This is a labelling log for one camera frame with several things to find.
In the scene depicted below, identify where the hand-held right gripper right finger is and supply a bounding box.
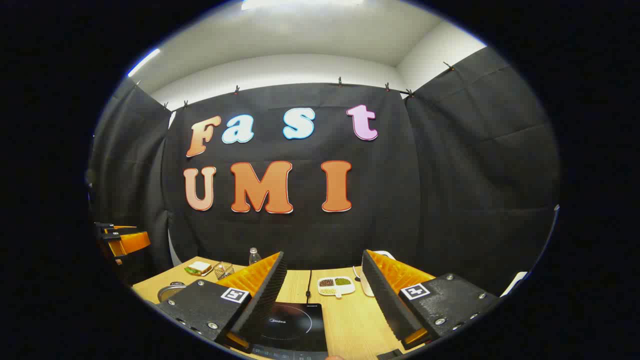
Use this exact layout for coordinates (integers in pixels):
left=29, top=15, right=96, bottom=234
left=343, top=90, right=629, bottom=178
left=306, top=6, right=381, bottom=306
left=361, top=249, right=502, bottom=360

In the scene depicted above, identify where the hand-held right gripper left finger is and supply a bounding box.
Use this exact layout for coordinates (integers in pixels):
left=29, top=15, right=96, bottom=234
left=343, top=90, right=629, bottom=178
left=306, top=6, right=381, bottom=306
left=154, top=251, right=289, bottom=353

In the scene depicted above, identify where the black induction cooktop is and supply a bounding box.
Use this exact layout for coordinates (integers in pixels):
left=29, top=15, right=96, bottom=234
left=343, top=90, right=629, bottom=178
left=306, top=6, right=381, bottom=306
left=249, top=302, right=329, bottom=360

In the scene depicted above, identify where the steel pot with black handles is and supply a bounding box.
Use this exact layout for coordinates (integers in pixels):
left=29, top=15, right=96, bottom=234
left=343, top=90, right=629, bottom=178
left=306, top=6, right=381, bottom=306
left=157, top=281, right=187, bottom=304

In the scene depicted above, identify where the white toaster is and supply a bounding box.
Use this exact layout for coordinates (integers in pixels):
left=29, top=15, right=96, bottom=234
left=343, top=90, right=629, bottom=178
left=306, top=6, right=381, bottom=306
left=359, top=249, right=397, bottom=298

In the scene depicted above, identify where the white divided dish of beans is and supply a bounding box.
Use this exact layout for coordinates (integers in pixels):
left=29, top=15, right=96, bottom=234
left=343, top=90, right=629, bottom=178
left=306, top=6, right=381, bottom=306
left=317, top=276, right=357, bottom=299

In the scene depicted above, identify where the sandwich with lettuce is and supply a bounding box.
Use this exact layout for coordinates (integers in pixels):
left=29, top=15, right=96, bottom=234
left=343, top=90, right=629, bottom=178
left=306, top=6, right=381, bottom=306
left=183, top=260, right=214, bottom=277

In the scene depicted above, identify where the long strip ceiling light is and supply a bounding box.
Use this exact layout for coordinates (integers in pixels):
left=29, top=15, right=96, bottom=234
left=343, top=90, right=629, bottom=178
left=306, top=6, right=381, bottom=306
left=127, top=48, right=162, bottom=78

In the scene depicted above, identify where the rectangular ceiling light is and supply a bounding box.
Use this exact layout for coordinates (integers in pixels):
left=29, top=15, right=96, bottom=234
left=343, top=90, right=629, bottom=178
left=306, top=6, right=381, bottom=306
left=241, top=0, right=367, bottom=11

